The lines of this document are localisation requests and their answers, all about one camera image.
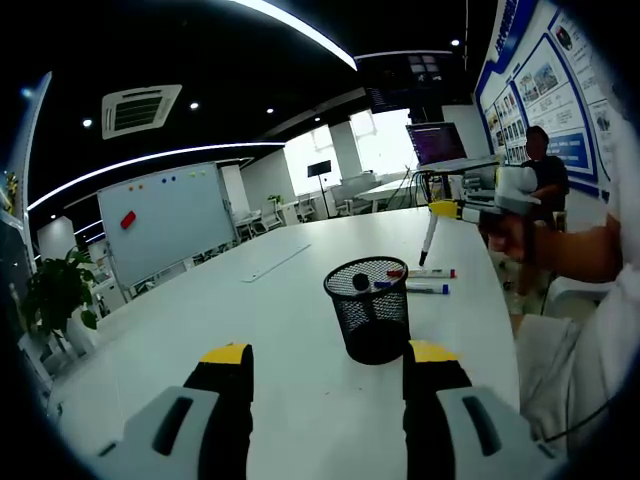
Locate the potted green plant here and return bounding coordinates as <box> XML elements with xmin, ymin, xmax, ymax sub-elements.
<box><xmin>22</xmin><ymin>247</ymin><xmax>101</xmax><ymax>359</ymax></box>

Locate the white table cable cover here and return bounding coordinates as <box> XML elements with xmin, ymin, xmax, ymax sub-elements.
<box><xmin>241</xmin><ymin>243</ymin><xmax>312</xmax><ymax>285</ymax></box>

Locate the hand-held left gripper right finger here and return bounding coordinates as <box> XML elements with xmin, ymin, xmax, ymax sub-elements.
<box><xmin>402</xmin><ymin>340</ymin><xmax>569</xmax><ymax>480</ymax></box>

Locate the operator in white shirt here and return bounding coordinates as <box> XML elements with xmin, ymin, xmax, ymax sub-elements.
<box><xmin>514</xmin><ymin>112</ymin><xmax>640</xmax><ymax>451</ymax></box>

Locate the row of coloured round magnets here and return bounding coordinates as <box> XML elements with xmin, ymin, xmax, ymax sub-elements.
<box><xmin>128</xmin><ymin>169</ymin><xmax>207</xmax><ymax>192</ymax></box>

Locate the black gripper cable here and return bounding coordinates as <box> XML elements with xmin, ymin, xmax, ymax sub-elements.
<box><xmin>542</xmin><ymin>389</ymin><xmax>621</xmax><ymax>444</ymax></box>

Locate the white whiteboard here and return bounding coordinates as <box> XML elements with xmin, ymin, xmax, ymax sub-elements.
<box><xmin>96</xmin><ymin>162</ymin><xmax>237</xmax><ymax>291</ymax></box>

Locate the long ceiling strip light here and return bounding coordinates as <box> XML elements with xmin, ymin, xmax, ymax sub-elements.
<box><xmin>27</xmin><ymin>142</ymin><xmax>286</xmax><ymax>211</ymax></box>
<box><xmin>234</xmin><ymin>0</ymin><xmax>359</xmax><ymax>71</ymax></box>

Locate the blue white wall poster board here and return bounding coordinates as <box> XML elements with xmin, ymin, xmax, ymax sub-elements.
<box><xmin>472</xmin><ymin>0</ymin><xmax>619</xmax><ymax>201</ymax></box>

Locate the ceiling air conditioner unit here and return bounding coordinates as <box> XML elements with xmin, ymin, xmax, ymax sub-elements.
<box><xmin>101</xmin><ymin>83</ymin><xmax>184</xmax><ymax>141</ymax></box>

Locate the blue whiteboard marker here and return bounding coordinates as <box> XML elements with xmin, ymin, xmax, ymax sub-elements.
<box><xmin>373</xmin><ymin>280</ymin><xmax>450</xmax><ymax>295</ymax></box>

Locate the white chair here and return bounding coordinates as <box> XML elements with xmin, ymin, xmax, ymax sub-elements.
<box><xmin>543</xmin><ymin>276</ymin><xmax>617</xmax><ymax>314</ymax></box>

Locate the pile of yellow snack packets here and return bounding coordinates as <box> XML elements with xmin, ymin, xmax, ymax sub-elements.
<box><xmin>2</xmin><ymin>172</ymin><xmax>19</xmax><ymax>214</ymax></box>

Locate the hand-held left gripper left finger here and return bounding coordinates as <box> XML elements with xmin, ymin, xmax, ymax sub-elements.
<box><xmin>94</xmin><ymin>343</ymin><xmax>255</xmax><ymax>480</ymax></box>

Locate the laptop with purple screen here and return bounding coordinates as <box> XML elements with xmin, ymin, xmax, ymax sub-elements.
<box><xmin>405</xmin><ymin>122</ymin><xmax>469</xmax><ymax>169</ymax></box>

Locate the white display shelf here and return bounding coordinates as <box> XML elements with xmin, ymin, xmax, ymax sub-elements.
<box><xmin>0</xmin><ymin>69</ymin><xmax>54</xmax><ymax>261</ymax></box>

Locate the small black monitor on stand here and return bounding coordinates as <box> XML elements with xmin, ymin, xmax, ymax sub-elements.
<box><xmin>306</xmin><ymin>159</ymin><xmax>334</xmax><ymax>220</ymax></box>

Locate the red whiteboard marker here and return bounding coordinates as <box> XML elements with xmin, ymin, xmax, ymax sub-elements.
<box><xmin>386</xmin><ymin>268</ymin><xmax>457</xmax><ymax>279</ymax></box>

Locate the row of white office chairs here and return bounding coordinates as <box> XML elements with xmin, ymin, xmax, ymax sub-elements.
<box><xmin>234</xmin><ymin>172</ymin><xmax>386</xmax><ymax>241</ymax></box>

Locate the standing desk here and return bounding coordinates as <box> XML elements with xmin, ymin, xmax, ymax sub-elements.
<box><xmin>413</xmin><ymin>154</ymin><xmax>501</xmax><ymax>211</ymax></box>

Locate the person's right hand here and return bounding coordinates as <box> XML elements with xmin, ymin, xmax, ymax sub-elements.
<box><xmin>478</xmin><ymin>212</ymin><xmax>537</xmax><ymax>266</ymax></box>

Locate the black mesh pen holder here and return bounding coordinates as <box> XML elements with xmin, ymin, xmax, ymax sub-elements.
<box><xmin>322</xmin><ymin>255</ymin><xmax>411</xmax><ymax>366</ymax></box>

